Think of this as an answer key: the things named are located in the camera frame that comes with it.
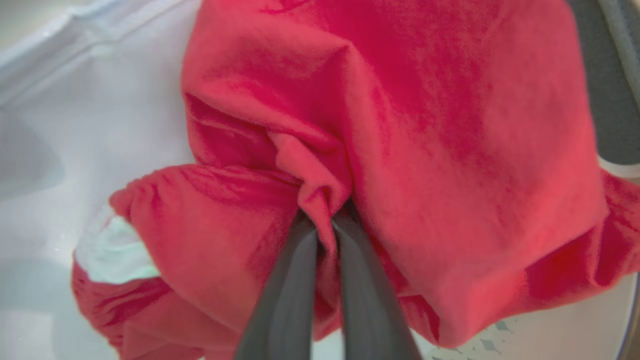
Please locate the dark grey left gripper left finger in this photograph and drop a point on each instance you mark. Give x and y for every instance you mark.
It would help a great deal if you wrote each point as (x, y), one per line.
(285, 305)

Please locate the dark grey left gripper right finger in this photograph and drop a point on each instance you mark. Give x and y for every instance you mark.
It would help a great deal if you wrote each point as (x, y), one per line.
(372, 305)

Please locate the red cloth garment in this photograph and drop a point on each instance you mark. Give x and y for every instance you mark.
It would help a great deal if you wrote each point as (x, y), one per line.
(425, 150)

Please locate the white plastic tub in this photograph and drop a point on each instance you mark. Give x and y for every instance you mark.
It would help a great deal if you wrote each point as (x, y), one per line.
(90, 125)

